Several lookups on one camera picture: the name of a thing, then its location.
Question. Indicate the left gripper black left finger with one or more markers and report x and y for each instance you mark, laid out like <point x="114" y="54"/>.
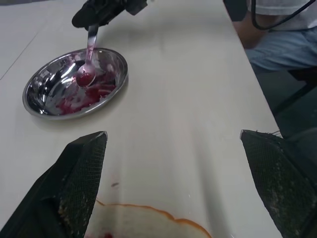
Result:
<point x="62" y="188"/>

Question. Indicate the person in blue jeans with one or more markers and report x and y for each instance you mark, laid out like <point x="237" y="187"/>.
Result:
<point x="284" y="47"/>

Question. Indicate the white bread slice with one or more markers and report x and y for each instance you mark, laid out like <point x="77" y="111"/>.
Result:
<point x="136" y="220"/>

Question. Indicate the black chair frame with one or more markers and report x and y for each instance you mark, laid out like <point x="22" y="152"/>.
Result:
<point x="297" y="96"/>

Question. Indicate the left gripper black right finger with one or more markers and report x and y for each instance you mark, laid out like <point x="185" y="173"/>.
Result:
<point x="284" y="181"/>

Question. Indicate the small metal spoon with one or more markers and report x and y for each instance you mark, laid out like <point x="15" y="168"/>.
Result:
<point x="86" y="77"/>

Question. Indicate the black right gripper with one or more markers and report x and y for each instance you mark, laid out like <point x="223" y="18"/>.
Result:
<point x="136" y="5"/>

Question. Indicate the round steel plate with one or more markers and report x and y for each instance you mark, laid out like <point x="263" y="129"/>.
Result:
<point x="49" y="84"/>

